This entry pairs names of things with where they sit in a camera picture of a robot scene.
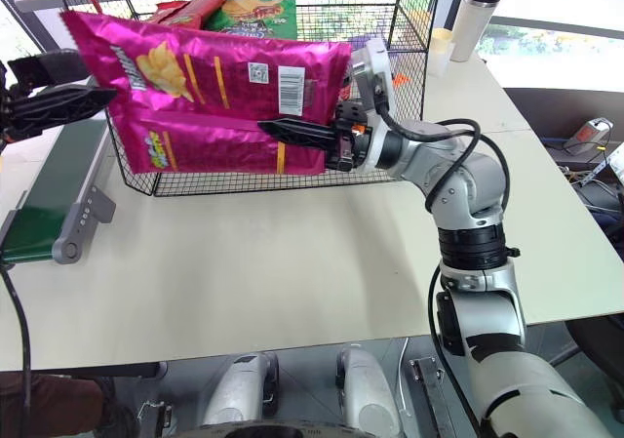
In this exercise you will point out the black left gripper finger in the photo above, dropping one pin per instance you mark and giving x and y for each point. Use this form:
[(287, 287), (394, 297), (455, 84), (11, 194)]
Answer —
[(53, 67), (63, 106)]

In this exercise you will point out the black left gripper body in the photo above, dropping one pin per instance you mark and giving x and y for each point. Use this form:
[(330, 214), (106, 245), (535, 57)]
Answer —
[(4, 111)]

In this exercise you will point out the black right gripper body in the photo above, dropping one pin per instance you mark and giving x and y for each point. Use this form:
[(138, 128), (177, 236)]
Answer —
[(348, 152)]

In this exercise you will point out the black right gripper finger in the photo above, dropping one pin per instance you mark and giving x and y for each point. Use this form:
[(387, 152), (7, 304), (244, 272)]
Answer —
[(302, 133)]

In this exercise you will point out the pink potato chip bag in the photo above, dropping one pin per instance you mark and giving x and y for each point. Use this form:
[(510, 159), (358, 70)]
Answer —
[(205, 96)]

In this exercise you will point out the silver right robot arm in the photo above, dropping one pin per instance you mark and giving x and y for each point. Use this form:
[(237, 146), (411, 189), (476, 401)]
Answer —
[(480, 194)]

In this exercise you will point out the green conveyor belt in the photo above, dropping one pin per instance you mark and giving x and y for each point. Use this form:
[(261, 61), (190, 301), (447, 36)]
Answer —
[(44, 189)]

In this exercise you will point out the green snack bag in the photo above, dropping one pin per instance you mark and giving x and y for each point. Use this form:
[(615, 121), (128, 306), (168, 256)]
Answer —
[(263, 16)]

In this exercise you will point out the pale yellow cup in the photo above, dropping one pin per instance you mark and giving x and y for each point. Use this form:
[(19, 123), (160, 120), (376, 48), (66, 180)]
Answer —
[(440, 50)]

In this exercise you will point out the red snack bag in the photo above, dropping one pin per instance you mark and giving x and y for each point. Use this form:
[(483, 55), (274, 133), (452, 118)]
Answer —
[(195, 9)]

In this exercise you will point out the white tumbler with black lid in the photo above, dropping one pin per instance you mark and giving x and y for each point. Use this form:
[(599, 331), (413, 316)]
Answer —
[(470, 23)]

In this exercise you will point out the grey and orange device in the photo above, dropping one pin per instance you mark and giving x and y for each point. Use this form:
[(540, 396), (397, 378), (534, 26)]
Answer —
[(587, 135)]

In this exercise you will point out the silver robot right leg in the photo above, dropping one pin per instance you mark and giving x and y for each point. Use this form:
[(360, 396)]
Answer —
[(368, 394)]

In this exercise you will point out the silver robot leg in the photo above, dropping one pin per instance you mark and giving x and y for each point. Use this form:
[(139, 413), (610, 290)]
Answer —
[(368, 394), (239, 389)]

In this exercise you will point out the silver robot left leg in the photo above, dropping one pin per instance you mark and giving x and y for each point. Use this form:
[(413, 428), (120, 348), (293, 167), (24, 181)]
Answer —
[(239, 389)]

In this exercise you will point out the brown rounded object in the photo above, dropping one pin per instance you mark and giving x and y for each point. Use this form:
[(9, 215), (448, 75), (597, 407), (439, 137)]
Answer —
[(49, 404)]

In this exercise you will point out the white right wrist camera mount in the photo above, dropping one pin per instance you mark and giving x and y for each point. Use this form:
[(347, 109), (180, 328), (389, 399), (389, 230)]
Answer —
[(378, 67)]

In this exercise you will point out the black metal bracket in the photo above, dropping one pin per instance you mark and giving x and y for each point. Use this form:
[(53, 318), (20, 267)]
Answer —
[(431, 394)]

